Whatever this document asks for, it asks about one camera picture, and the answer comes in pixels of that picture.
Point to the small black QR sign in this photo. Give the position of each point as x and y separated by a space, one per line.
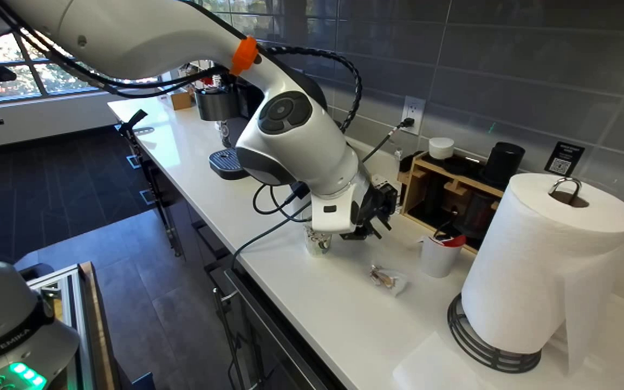
565 158

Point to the white lid on organizer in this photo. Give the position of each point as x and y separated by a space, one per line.
440 148

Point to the small clear pack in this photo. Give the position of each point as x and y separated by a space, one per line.
388 277

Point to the white paper towel roll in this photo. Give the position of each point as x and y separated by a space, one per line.
542 267

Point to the black cylindrical container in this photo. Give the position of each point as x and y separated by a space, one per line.
506 163

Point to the small black counter stand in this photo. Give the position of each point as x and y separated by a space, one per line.
134 123

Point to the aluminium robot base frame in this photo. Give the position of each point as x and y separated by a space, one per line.
75 317

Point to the white cup with red stirrers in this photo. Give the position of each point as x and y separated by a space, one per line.
439 255

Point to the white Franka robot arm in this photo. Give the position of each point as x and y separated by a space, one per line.
147 34

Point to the black silver Keurig coffee machine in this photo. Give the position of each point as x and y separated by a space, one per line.
217 104

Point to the wooden condiment organizer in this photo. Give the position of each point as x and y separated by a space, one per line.
450 190

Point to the dark wooden counter cabinet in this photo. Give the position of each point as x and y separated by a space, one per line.
205 304

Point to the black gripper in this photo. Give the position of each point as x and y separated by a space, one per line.
367 209

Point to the white wall outlet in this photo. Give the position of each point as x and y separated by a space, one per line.
413 113

